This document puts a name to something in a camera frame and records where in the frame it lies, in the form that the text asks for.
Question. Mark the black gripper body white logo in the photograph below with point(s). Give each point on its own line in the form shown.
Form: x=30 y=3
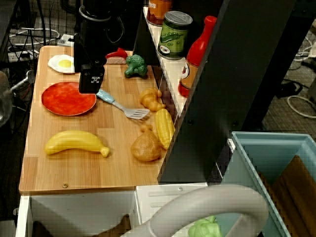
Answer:
x=90 y=79

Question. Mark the yellow toy banana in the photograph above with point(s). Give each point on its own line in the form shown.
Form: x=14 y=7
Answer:
x=74 y=142

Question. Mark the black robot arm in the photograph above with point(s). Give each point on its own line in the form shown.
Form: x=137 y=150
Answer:
x=98 y=32

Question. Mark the red round plate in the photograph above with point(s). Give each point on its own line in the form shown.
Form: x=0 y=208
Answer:
x=66 y=100

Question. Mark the toy fried egg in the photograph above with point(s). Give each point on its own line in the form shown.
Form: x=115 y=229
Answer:
x=63 y=64

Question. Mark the toy red tuna sushi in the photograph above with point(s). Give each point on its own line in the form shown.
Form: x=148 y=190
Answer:
x=117 y=57

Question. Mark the green toy broccoli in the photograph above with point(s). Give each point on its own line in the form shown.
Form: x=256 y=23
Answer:
x=135 y=65

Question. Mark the toy croissant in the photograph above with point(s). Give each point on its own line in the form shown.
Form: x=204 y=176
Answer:
x=150 y=98

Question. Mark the metal table clamp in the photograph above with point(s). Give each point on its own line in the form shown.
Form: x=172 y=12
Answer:
x=23 y=81

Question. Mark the white power strip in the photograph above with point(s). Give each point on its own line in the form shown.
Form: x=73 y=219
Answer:
x=19 y=56

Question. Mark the white slanted shelf board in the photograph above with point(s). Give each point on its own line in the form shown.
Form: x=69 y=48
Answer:
x=170 y=69

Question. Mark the brown toy chicken drumstick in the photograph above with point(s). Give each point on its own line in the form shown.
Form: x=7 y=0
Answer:
x=146 y=146

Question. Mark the yellow toy corn cob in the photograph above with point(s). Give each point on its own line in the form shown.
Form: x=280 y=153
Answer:
x=164 y=128

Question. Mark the green pea can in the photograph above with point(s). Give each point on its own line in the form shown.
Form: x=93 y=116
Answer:
x=174 y=37

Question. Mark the orange red can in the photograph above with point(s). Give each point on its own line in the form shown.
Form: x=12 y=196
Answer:
x=158 y=11

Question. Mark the red toy ketchup bottle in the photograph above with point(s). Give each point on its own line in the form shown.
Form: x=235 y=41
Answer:
x=195 y=56

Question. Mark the white toy sink cabinet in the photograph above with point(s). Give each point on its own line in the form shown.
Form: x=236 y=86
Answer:
x=81 y=209

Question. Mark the grey curved faucet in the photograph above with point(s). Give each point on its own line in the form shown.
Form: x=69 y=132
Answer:
x=209 y=205

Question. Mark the light blue plastic bin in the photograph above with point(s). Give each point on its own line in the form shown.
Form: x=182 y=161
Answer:
x=261 y=153

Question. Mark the light green toy pepper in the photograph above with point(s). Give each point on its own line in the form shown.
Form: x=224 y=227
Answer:
x=205 y=228

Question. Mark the brown wooden board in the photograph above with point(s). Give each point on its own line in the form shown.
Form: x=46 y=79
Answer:
x=291 y=192

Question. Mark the black shelf frame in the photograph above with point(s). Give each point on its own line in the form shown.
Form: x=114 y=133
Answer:
x=222 y=86

